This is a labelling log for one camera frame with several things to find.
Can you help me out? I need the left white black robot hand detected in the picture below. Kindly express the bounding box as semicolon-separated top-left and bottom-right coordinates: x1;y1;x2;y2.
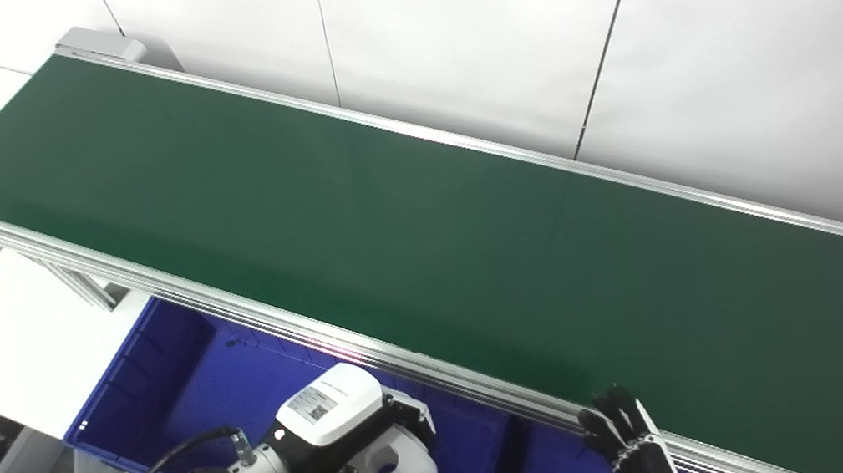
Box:
254;350;444;473

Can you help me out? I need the grey conveyor motor box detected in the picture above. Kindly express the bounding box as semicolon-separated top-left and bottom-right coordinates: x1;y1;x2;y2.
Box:
53;16;150;75

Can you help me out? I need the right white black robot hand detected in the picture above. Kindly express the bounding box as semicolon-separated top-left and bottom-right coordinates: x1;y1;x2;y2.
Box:
575;377;685;473

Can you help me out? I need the aluminium conveyor leg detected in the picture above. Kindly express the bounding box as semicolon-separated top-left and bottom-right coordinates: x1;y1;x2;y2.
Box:
33;242;123;322

